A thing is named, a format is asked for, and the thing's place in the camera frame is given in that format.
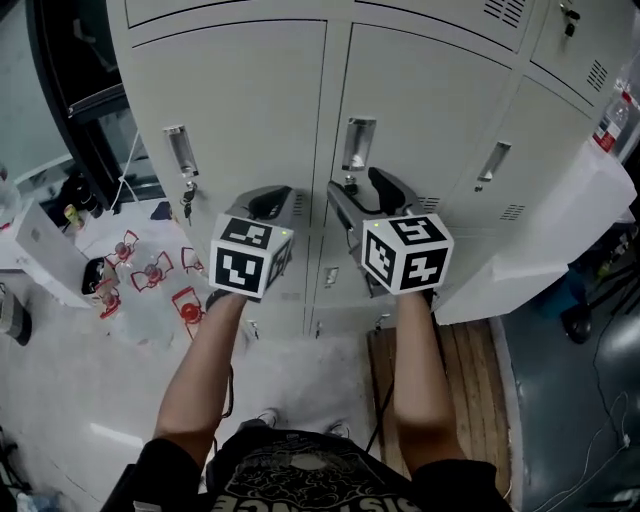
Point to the grey metal locker cabinet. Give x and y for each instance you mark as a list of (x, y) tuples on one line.
[(530, 140)]

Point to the water bottle red label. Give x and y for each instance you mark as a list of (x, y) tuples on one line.
[(607, 132)]

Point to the person's right forearm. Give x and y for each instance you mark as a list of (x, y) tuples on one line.
[(425, 390)]

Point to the person's black printed T-shirt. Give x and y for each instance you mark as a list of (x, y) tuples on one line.
[(300, 480)]

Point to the person's left forearm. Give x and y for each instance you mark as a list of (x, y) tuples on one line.
[(200, 380)]

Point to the white water dispenser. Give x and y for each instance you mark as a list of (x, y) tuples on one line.
[(47, 240)]

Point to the small cream fan heater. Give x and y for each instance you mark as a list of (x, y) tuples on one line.
[(92, 275)]

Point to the white crumpled bag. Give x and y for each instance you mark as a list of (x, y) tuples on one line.
[(40, 502)]

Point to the large water jug pink label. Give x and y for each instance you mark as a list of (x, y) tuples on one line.
[(7, 200)]

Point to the person's black trousers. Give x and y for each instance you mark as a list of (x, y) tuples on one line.
[(252, 427)]

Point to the bunch of keys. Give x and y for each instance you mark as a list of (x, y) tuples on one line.
[(569, 27), (188, 202)]

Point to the white foam box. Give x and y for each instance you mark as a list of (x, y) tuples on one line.
[(575, 210), (490, 295)]

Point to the person's right white shoe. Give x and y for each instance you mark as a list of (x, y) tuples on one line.
[(339, 430)]

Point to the grey woven basket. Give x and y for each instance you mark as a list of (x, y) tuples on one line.
[(15, 315)]

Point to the black tumbler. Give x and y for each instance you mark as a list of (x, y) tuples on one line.
[(90, 200)]

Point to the yellow-green drink can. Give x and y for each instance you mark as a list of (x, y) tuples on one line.
[(74, 216)]

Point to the person's white shoe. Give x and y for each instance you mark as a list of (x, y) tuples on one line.
[(339, 430), (269, 416)]

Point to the person's left white shoe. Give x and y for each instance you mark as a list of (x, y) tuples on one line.
[(269, 416)]

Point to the black framed glass window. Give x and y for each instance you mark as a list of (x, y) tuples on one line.
[(95, 102)]

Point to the clear jug bright red cap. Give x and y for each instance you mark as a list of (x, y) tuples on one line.
[(189, 312)]

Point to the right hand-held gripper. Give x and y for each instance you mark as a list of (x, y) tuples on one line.
[(425, 265)]

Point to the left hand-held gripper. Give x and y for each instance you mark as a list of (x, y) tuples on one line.
[(235, 270)]

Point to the dark blue cloth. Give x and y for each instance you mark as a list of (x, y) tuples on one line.
[(161, 211)]

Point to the wooden slat platform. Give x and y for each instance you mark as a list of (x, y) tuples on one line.
[(470, 380)]

